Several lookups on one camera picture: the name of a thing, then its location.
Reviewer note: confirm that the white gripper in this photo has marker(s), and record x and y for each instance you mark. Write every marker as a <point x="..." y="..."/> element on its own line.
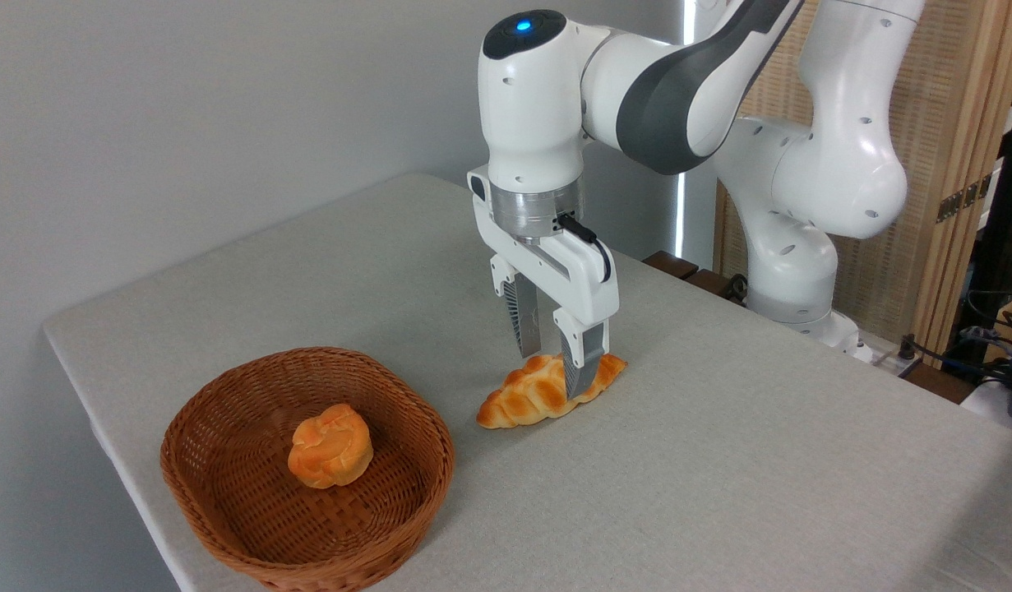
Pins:
<point x="575" y="279"/>

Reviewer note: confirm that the braided golden bread loaf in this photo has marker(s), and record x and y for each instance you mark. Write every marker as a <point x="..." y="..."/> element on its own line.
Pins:
<point x="522" y="403"/>

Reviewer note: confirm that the round orange bread roll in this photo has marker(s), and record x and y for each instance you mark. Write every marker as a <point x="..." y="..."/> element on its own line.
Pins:
<point x="331" y="448"/>

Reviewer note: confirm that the brown wicker basket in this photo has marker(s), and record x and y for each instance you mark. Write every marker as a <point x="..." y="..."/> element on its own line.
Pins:
<point x="226" y="460"/>

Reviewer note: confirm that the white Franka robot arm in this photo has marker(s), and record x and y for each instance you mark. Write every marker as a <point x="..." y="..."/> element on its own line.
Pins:
<point x="530" y="123"/>

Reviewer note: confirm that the grey tablecloth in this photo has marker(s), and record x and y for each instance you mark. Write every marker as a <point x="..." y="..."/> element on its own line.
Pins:
<point x="719" y="460"/>

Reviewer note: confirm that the brass screen hinge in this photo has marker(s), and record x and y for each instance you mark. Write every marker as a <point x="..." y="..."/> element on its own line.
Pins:
<point x="962" y="200"/>

